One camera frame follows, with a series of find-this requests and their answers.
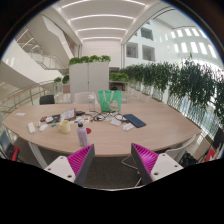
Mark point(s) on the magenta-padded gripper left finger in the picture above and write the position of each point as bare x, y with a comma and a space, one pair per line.
80, 159

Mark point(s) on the black office chair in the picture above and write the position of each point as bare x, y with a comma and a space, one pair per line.
47, 99

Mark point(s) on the black notebook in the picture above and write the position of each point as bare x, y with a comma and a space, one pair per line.
56, 118

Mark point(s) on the row of green hedge plants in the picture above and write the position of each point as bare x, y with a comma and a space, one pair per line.
186, 81

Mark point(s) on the white printed booklet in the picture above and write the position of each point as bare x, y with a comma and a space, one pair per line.
67, 114

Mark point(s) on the white power strip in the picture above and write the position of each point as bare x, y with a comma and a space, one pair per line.
31, 128

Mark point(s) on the green potted plant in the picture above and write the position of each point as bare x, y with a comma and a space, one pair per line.
62, 80

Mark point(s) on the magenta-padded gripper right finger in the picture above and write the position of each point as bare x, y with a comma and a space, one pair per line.
145, 159

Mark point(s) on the white chair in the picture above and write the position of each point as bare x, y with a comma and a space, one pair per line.
180, 151
84, 97

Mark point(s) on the white cabinet topped with plants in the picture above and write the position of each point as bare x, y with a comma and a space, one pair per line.
88, 78

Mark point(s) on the clear shaker bottle white lid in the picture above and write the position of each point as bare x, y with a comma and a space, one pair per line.
92, 104

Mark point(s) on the cream yellow mug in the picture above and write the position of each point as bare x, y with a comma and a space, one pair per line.
64, 127

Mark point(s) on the green tote bag cat print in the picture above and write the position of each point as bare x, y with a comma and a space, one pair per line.
109, 101

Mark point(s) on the white labelled packet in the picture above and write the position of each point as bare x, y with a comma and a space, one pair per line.
128, 127

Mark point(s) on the purple drink bottle black cap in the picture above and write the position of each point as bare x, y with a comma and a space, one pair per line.
82, 136

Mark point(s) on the black and red chair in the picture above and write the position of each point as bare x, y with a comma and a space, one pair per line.
10, 150

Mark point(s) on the white computer mouse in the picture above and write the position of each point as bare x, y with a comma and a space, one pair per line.
43, 127

